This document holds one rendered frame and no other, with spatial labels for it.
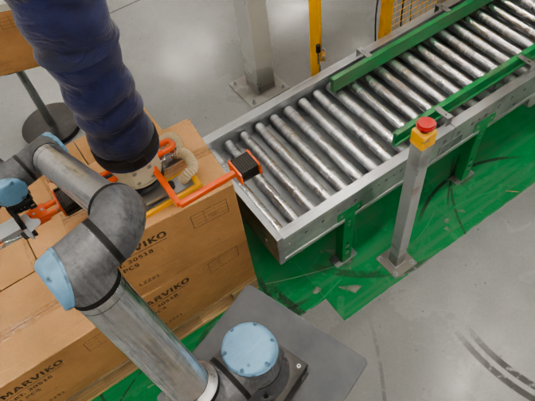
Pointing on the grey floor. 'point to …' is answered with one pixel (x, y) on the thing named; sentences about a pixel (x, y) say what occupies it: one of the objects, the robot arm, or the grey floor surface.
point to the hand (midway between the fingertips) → (25, 224)
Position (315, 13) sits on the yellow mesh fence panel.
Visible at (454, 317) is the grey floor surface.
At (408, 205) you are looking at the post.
